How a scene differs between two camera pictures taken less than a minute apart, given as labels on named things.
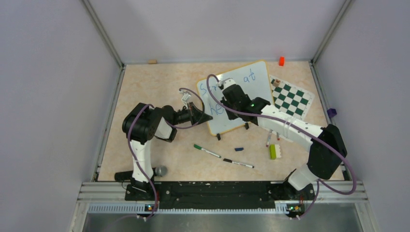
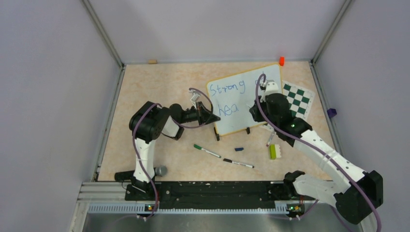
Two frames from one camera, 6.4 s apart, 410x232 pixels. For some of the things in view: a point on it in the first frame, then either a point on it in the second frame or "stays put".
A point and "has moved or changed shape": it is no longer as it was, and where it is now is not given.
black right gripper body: [226, 104] -> [271, 118]
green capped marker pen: [199, 147] stays put
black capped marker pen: [238, 163] stays put
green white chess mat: [291, 99] stays put
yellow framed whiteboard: [254, 79] has moved or changed shape
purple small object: [331, 112] stays put
